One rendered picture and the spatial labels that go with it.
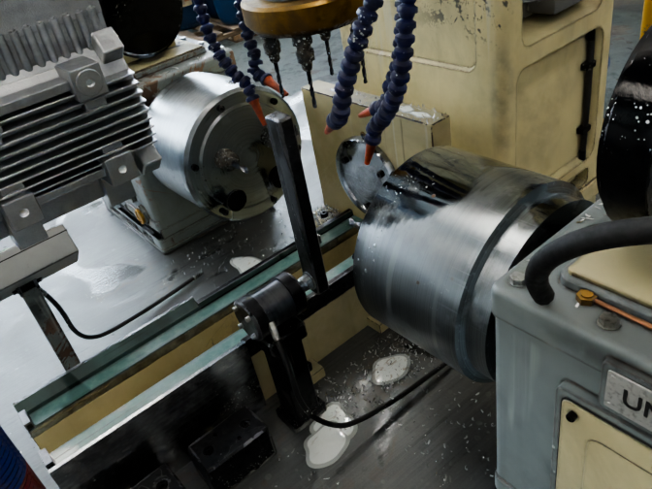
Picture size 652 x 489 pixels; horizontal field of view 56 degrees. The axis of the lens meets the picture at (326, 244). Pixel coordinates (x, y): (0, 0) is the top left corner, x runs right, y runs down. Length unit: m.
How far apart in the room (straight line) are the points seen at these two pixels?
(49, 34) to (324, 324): 0.58
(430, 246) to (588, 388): 0.22
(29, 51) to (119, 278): 0.79
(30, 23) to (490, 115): 0.63
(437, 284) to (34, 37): 0.46
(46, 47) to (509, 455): 0.62
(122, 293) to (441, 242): 0.81
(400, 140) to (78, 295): 0.76
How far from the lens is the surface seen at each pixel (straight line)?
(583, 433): 0.59
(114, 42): 0.65
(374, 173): 1.01
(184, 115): 1.10
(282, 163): 0.73
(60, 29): 0.66
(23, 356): 1.29
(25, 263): 1.00
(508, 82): 0.95
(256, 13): 0.83
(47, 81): 0.65
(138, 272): 1.37
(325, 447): 0.91
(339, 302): 0.99
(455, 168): 0.73
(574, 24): 1.06
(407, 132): 0.92
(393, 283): 0.70
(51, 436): 0.97
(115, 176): 0.65
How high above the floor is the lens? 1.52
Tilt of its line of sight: 34 degrees down
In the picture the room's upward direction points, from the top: 12 degrees counter-clockwise
